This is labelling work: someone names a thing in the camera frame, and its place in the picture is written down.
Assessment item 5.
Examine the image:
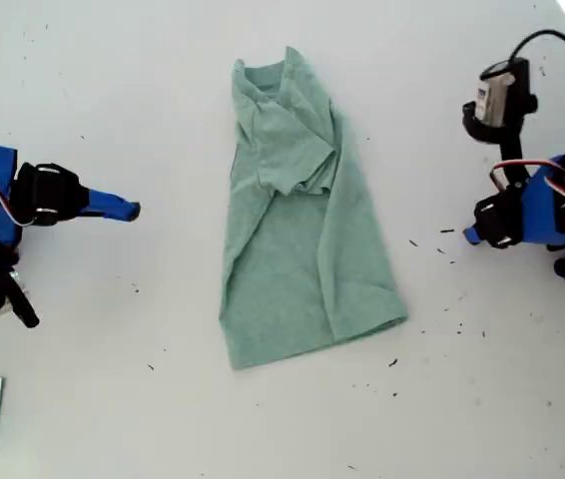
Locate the black camera stalk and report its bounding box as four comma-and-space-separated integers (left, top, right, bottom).
0, 266, 41, 329
499, 127, 533, 194

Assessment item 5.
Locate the black camera cable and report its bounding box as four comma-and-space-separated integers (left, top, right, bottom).
510, 28, 565, 92

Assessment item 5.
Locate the green t-shirt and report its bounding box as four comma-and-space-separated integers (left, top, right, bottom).
220, 45, 408, 372

